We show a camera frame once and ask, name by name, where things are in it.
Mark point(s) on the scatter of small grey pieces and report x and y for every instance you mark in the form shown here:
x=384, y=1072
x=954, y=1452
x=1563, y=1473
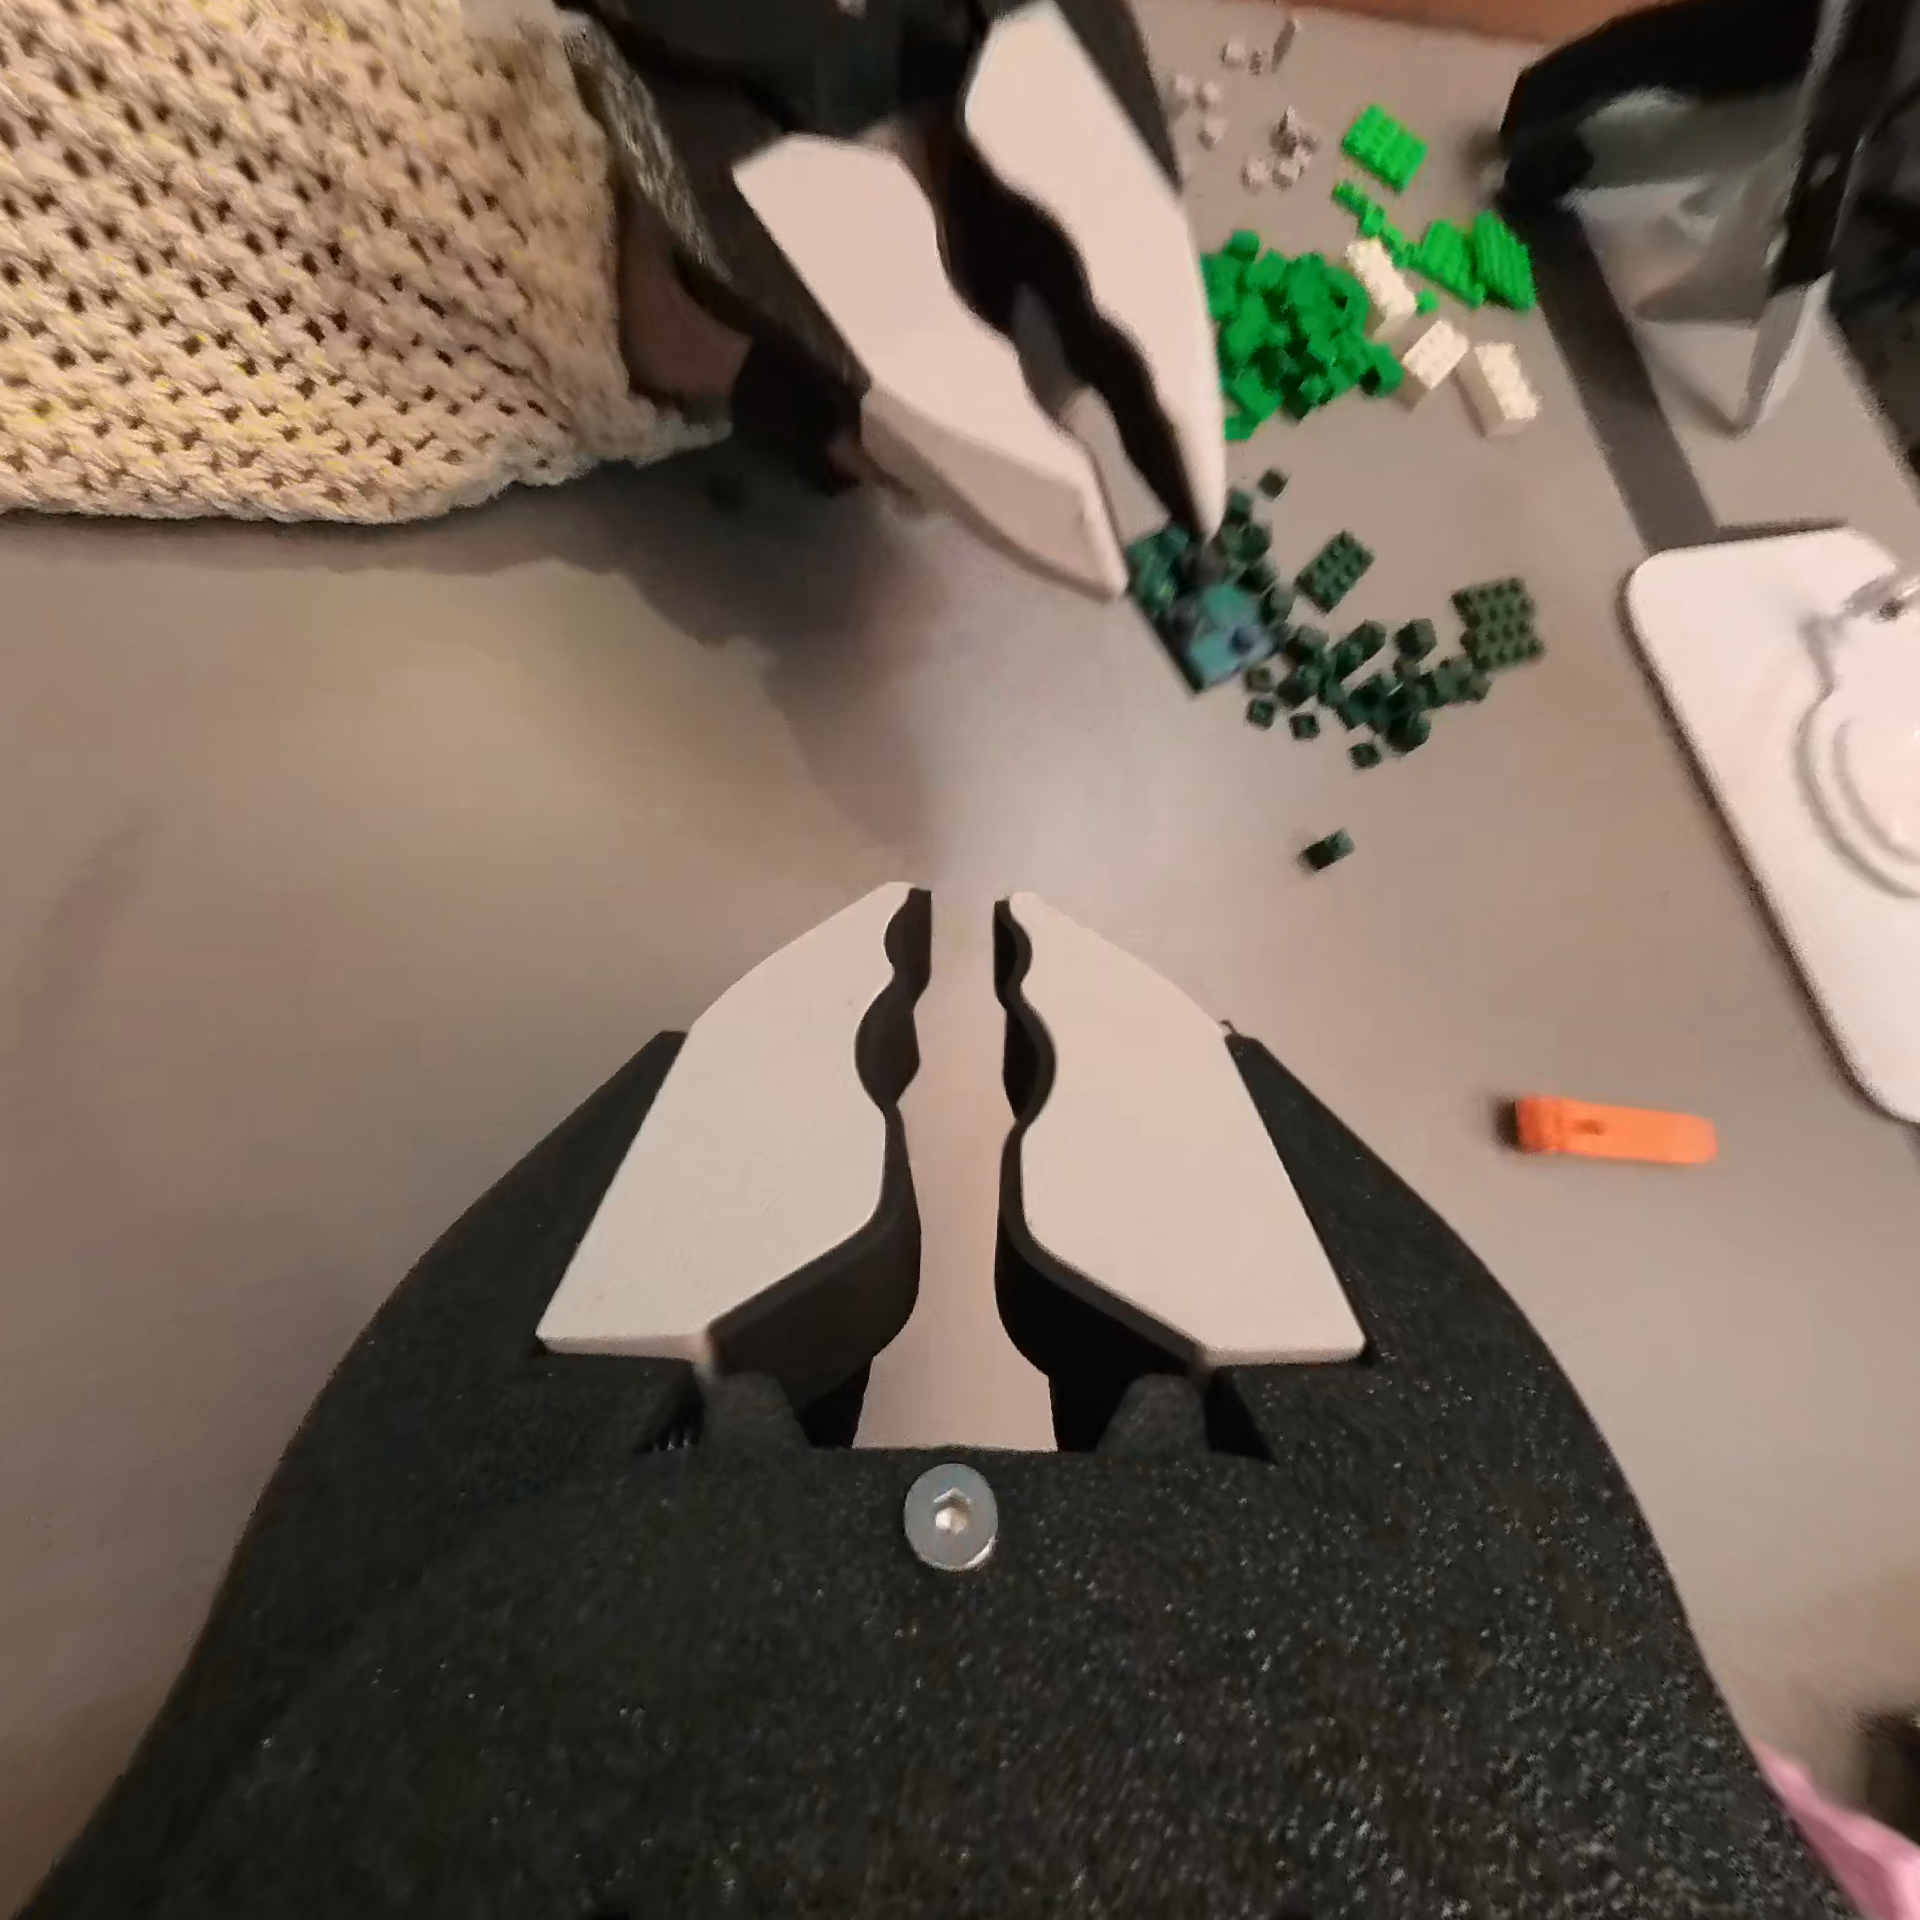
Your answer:
x=1276, y=143

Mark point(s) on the pile of dark green pieces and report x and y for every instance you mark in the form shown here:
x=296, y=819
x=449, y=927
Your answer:
x=1381, y=676

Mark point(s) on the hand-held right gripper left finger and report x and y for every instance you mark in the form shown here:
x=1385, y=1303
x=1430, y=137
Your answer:
x=752, y=1171

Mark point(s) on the bright green lego plate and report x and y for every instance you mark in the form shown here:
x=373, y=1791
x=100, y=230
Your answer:
x=1479, y=259
x=1385, y=149

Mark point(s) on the pile of bright green pieces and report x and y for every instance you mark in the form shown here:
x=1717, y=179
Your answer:
x=1290, y=330

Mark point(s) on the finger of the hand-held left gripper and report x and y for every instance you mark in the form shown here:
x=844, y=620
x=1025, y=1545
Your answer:
x=1097, y=209
x=902, y=330

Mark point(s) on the single dark green lego brick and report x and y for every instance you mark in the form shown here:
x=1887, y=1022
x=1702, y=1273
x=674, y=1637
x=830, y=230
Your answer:
x=1328, y=851

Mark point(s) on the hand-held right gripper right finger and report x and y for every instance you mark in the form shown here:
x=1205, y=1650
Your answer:
x=1173, y=1184

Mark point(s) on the person's left forearm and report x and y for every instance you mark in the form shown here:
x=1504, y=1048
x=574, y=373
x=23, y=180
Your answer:
x=303, y=225

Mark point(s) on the dark green lego plate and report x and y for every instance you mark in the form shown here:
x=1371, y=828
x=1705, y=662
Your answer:
x=1200, y=615

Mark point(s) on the silver plastic bag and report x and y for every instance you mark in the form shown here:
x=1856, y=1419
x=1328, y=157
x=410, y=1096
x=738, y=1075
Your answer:
x=1696, y=198

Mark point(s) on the pink soft item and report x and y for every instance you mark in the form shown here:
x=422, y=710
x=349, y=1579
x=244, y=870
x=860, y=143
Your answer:
x=1848, y=1845

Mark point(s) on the orange brick separator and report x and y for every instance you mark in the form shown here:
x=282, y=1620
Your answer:
x=1612, y=1130

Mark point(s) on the white lego brick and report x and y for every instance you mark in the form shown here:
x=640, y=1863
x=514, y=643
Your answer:
x=1381, y=277
x=1500, y=385
x=1434, y=363

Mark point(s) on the white stand base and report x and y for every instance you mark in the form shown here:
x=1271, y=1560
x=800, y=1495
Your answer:
x=1725, y=707

